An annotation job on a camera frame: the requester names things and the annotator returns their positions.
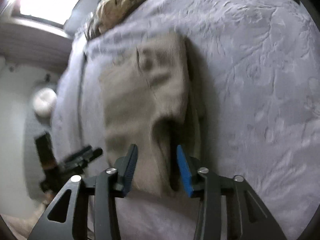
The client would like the grey pleated curtain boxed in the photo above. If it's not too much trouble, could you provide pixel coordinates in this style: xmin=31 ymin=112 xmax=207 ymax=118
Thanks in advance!
xmin=1 ymin=19 xmax=72 ymax=73

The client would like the taupe knit sweater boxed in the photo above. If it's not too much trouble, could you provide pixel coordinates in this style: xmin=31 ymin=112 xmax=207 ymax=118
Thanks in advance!
xmin=99 ymin=33 xmax=202 ymax=196

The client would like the round white pleated cushion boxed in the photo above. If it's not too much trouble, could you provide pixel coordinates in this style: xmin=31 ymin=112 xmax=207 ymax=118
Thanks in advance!
xmin=32 ymin=88 xmax=57 ymax=118

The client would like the person's left hand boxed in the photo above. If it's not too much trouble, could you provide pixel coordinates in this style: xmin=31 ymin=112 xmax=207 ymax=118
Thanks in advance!
xmin=42 ymin=190 xmax=57 ymax=207

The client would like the lavender fleece blanket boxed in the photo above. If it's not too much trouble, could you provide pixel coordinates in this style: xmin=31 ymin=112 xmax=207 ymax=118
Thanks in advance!
xmin=52 ymin=36 xmax=106 ymax=161

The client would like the lavender embossed bedspread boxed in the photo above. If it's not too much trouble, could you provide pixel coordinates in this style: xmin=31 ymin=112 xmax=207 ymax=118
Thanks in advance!
xmin=81 ymin=0 xmax=319 ymax=239

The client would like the brown and cream clothes pile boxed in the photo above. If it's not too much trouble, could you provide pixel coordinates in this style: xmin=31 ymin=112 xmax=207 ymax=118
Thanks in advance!
xmin=84 ymin=0 xmax=146 ymax=41

